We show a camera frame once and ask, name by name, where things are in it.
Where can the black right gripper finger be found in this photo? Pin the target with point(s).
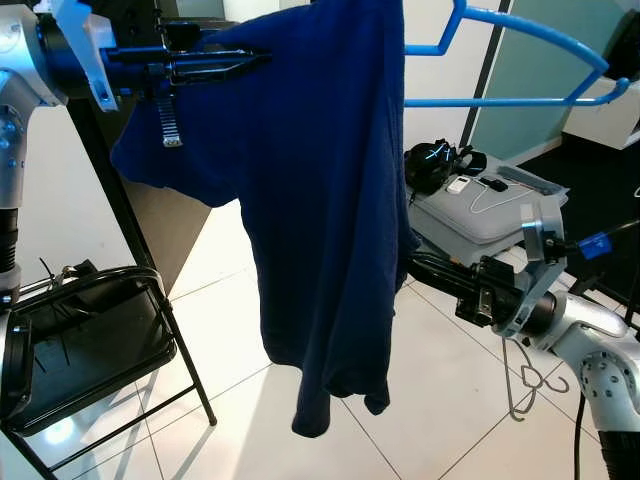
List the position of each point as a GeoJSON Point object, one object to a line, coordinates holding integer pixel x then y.
{"type": "Point", "coordinates": [442, 264]}
{"type": "Point", "coordinates": [442, 288]}

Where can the navy blue printed shirt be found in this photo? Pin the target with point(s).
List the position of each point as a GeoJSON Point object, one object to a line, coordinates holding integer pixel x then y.
{"type": "Point", "coordinates": [300, 200]}

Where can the blue plastic clothes hanger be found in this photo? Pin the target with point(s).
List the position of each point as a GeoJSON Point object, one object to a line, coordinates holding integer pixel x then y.
{"type": "Point", "coordinates": [500, 102]}

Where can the grey hard case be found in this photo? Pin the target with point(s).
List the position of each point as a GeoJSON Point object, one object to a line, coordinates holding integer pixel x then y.
{"type": "Point", "coordinates": [480, 230]}

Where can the small white device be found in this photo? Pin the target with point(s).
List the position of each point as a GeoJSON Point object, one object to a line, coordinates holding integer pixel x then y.
{"type": "Point", "coordinates": [457, 185]}

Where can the black pouch with cyan mark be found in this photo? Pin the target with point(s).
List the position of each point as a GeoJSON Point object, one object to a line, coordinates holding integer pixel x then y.
{"type": "Point", "coordinates": [435, 165]}

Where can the white drawer cabinet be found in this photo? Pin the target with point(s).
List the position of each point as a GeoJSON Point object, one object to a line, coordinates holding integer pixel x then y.
{"type": "Point", "coordinates": [610, 115]}

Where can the teal glass panel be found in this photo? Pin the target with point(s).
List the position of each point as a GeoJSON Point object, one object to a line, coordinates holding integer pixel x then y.
{"type": "Point", "coordinates": [530, 70]}

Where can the black folding chair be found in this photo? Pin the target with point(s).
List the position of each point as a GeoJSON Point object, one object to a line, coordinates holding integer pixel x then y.
{"type": "Point", "coordinates": [80, 340]}

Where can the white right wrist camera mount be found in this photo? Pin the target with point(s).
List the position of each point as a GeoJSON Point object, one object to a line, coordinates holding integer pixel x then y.
{"type": "Point", "coordinates": [535, 260]}

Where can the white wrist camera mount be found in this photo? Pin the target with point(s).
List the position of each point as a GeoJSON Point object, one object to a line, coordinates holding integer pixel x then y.
{"type": "Point", "coordinates": [85, 50]}
{"type": "Point", "coordinates": [535, 260]}

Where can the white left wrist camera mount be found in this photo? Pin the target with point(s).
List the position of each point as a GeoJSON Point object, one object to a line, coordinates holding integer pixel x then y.
{"type": "Point", "coordinates": [85, 50]}

